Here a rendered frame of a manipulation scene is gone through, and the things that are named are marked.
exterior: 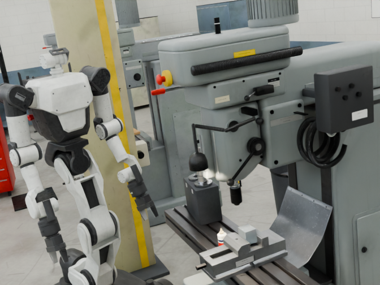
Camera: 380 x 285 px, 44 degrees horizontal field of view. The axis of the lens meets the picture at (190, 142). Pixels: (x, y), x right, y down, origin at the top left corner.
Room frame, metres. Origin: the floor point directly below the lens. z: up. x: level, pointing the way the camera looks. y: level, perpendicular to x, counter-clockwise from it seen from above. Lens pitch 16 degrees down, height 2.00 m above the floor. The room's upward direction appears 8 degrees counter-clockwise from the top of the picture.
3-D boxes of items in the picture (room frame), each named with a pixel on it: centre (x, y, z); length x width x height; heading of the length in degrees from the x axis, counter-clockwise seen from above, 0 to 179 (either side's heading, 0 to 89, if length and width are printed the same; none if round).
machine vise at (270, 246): (1.75, -0.16, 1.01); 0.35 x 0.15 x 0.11; 113
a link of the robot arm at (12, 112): (2.12, 0.77, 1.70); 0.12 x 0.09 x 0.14; 40
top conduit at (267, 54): (1.69, -0.25, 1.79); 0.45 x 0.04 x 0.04; 112
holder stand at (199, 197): (2.25, -0.02, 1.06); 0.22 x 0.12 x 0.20; 15
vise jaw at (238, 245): (1.74, -0.13, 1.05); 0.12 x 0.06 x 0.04; 23
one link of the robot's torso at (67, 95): (2.28, 0.62, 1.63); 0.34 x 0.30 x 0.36; 131
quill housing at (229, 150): (1.82, -0.17, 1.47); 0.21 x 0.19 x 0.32; 22
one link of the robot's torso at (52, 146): (2.30, 0.63, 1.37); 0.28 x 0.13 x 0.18; 41
